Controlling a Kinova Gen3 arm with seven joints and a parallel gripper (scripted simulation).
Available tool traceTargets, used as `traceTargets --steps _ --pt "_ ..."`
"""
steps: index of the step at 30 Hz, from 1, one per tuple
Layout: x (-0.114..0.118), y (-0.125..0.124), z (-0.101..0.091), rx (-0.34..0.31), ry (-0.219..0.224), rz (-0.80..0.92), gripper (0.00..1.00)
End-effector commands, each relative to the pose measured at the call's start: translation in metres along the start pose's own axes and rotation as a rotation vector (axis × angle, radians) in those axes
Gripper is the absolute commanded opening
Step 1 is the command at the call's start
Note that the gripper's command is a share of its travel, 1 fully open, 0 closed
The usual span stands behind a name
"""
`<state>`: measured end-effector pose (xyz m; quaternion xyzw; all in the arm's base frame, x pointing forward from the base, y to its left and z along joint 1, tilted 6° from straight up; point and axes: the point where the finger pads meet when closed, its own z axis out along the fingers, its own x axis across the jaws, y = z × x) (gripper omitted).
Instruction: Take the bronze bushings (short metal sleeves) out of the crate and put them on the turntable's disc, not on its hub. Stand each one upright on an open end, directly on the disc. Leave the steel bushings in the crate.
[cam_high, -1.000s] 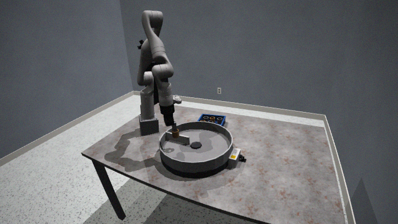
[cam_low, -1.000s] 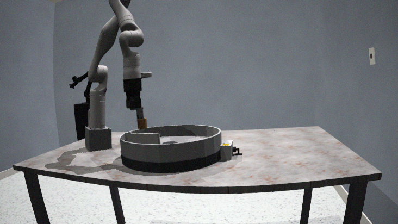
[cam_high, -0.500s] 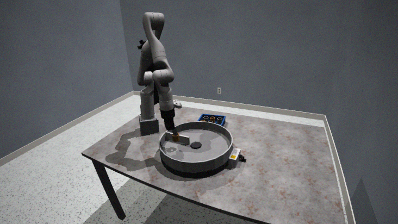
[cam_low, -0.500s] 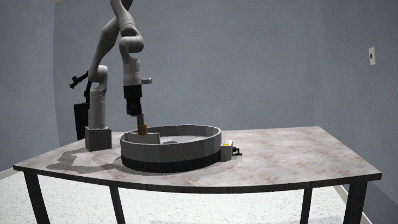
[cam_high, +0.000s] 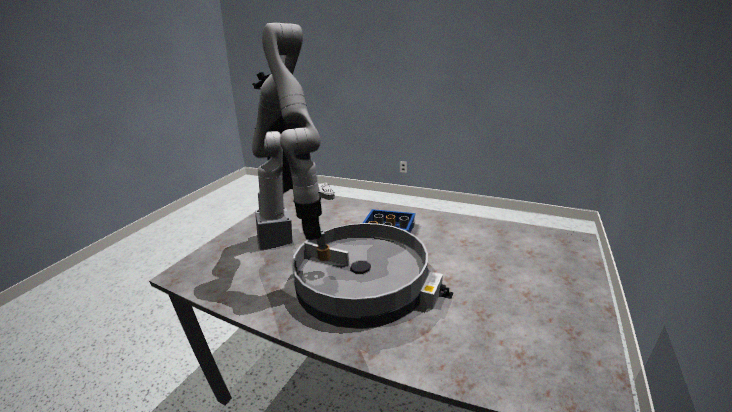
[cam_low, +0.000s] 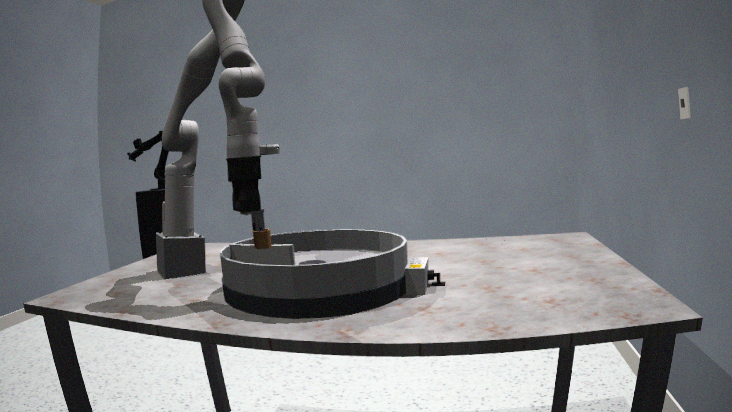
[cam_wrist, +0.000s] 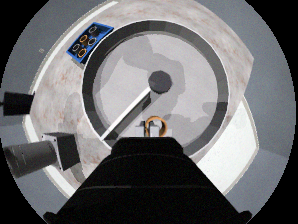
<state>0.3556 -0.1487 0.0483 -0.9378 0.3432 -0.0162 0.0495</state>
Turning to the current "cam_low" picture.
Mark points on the bronze bushing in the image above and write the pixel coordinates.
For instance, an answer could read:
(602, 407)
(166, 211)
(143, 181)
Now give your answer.
(262, 239)

